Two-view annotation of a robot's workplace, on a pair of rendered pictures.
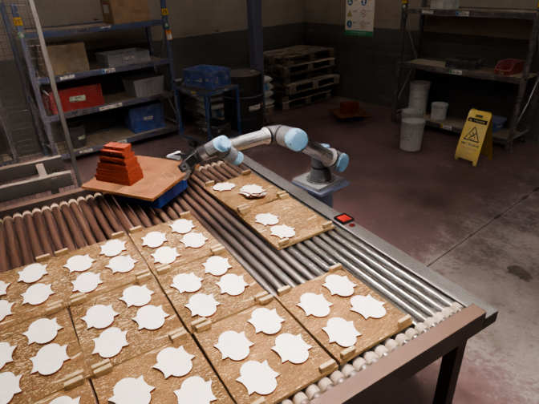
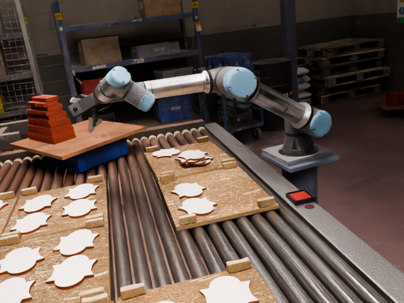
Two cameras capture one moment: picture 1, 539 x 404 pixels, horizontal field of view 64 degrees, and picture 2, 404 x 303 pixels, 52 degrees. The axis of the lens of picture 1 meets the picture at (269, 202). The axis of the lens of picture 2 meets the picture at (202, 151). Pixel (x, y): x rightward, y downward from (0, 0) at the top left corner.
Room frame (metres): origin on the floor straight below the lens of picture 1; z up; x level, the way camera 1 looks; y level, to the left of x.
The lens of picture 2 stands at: (0.66, -0.51, 1.56)
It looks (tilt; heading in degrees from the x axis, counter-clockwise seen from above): 18 degrees down; 19
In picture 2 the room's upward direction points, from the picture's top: 7 degrees counter-clockwise
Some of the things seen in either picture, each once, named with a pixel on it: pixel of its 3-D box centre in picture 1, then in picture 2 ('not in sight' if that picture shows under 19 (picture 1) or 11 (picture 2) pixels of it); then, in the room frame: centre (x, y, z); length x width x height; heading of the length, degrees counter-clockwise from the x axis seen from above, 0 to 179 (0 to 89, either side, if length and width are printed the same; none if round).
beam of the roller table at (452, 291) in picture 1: (322, 212); (278, 189); (2.13, -0.30, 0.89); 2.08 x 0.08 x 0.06; 31
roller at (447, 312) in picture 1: (305, 216); (248, 192); (2.07, -0.19, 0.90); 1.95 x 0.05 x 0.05; 31
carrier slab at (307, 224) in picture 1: (284, 220); (211, 193); (1.98, -0.07, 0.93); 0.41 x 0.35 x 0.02; 31
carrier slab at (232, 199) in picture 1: (245, 191); (187, 159); (2.34, 0.15, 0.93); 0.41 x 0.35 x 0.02; 33
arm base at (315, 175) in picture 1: (320, 171); (297, 140); (2.57, -0.34, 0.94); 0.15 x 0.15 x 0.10
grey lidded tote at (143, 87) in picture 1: (143, 84); (174, 76); (6.20, 1.71, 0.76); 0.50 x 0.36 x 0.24; 134
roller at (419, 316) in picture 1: (289, 221); (223, 196); (2.02, -0.11, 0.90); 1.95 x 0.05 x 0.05; 31
